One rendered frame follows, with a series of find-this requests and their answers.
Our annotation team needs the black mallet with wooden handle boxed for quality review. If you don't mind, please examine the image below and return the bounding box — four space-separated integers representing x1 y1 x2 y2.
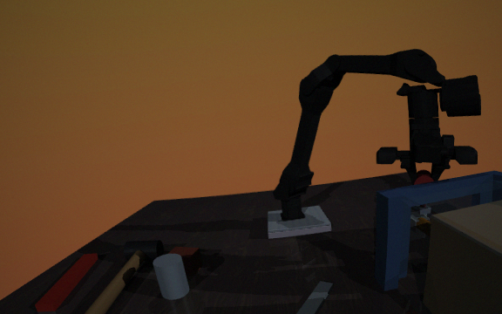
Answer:
85 240 165 314

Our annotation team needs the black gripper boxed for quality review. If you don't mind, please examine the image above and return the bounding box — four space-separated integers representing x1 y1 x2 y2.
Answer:
376 118 478 185

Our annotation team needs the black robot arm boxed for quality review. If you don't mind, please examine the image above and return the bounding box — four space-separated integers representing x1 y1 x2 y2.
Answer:
273 49 481 222

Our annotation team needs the grey cylinder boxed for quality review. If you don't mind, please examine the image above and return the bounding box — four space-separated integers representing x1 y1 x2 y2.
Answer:
153 253 189 300

